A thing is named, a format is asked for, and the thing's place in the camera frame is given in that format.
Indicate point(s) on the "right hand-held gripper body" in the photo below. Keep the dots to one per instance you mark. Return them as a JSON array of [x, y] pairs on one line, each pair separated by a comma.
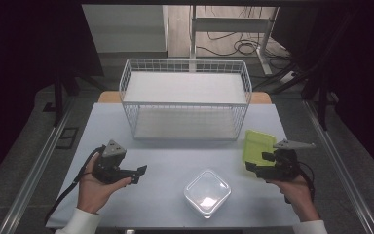
[[285, 162]]

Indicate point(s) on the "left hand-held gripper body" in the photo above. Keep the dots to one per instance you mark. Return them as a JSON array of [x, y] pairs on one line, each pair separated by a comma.
[[110, 164]]

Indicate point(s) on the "clear plastic container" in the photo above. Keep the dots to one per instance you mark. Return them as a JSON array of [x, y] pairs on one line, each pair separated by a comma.
[[207, 192]]

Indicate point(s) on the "person's left hand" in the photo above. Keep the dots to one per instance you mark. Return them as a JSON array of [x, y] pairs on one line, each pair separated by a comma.
[[94, 191]]

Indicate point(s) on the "person's right hand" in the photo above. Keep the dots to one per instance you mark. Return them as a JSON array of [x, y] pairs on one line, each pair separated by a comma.
[[297, 195]]

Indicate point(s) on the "black metal stand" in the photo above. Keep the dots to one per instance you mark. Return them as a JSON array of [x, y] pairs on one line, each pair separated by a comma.
[[321, 97], [58, 94]]

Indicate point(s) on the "white power strip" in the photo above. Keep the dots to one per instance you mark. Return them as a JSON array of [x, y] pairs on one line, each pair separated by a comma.
[[288, 77]]

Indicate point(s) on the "white cabinet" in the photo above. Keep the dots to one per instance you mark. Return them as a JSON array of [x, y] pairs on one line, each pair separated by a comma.
[[126, 29]]

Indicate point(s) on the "metal floor rail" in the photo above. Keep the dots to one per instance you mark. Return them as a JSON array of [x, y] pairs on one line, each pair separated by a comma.
[[341, 169], [35, 169]]

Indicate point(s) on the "white metal desk frame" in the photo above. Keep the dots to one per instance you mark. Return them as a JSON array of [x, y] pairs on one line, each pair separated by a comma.
[[230, 24]]

